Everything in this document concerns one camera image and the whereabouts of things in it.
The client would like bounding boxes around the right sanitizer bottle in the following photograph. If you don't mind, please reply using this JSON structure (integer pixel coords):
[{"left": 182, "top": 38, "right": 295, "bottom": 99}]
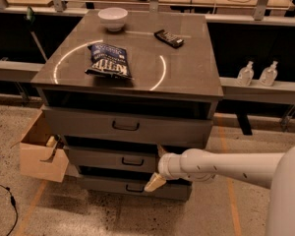
[{"left": 259, "top": 61, "right": 278, "bottom": 87}]

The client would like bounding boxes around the black snack bar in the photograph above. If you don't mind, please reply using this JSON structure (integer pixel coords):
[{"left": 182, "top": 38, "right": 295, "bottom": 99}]
[{"left": 154, "top": 29, "right": 184, "bottom": 48}]

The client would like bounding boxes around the white bowl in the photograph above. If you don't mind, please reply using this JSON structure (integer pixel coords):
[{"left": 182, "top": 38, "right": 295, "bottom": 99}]
[{"left": 98, "top": 7, "right": 128, "bottom": 31}]

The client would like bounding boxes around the grey drawer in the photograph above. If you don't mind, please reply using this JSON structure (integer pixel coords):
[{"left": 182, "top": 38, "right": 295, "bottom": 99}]
[
  {"left": 78, "top": 176, "right": 192, "bottom": 202},
  {"left": 63, "top": 145, "right": 201, "bottom": 178},
  {"left": 42, "top": 106, "right": 212, "bottom": 148}
]

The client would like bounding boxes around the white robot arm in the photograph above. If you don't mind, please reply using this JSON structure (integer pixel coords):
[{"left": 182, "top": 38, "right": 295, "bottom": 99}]
[{"left": 145, "top": 147, "right": 295, "bottom": 236}]

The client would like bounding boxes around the sanitizer bottle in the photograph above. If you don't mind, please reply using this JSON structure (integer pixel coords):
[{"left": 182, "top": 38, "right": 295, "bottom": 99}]
[
  {"left": 259, "top": 61, "right": 278, "bottom": 87},
  {"left": 237, "top": 61, "right": 254, "bottom": 87}
]

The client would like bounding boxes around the green handled tool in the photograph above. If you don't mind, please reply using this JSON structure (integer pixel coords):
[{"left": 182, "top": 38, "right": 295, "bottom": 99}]
[{"left": 25, "top": 6, "right": 47, "bottom": 61}]

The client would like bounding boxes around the grey metal shelf rail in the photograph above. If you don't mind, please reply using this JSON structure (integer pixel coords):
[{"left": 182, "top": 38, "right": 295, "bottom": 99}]
[{"left": 0, "top": 61, "right": 295, "bottom": 105}]

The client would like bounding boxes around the grey bottom drawer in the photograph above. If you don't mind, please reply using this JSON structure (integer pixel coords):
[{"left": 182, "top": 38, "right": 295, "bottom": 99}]
[{"left": 78, "top": 176, "right": 192, "bottom": 202}]

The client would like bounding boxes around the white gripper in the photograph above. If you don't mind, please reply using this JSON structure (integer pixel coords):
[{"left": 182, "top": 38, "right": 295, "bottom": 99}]
[{"left": 145, "top": 145, "right": 184, "bottom": 192}]

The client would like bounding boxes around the blue chip bag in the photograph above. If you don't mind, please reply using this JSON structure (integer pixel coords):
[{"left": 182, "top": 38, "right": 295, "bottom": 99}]
[{"left": 85, "top": 43, "right": 132, "bottom": 79}]

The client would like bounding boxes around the cardboard box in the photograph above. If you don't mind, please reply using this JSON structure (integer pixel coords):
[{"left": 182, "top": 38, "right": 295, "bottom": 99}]
[{"left": 20, "top": 110, "right": 69, "bottom": 183}]

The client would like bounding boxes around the grey drawer cabinet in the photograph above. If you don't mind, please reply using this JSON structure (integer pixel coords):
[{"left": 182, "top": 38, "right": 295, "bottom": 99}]
[{"left": 30, "top": 10, "right": 224, "bottom": 203}]

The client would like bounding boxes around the black floor cable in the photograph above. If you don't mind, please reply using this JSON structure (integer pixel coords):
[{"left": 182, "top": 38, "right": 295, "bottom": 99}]
[{"left": 0, "top": 183, "right": 19, "bottom": 236}]

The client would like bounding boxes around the grey top drawer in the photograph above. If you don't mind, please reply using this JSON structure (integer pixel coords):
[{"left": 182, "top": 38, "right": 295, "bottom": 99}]
[{"left": 42, "top": 106, "right": 212, "bottom": 148}]

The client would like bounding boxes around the left sanitizer bottle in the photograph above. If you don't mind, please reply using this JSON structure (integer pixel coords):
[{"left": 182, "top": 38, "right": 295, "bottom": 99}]
[{"left": 237, "top": 61, "right": 254, "bottom": 87}]

